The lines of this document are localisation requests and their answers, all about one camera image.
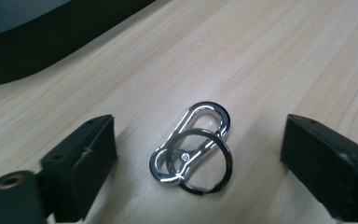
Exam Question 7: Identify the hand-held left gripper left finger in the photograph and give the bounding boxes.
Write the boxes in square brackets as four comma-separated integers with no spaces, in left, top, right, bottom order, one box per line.
[39,114,119,224]

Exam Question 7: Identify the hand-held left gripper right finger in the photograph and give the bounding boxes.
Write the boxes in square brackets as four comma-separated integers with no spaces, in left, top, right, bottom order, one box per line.
[280,113,358,223]

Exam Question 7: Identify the silver carabiner clip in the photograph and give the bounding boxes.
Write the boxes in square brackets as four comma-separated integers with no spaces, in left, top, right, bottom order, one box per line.
[148,101,231,187]

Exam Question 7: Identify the dark metal key ring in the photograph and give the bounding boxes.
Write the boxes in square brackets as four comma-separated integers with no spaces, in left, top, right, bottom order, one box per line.
[165,128,234,196]

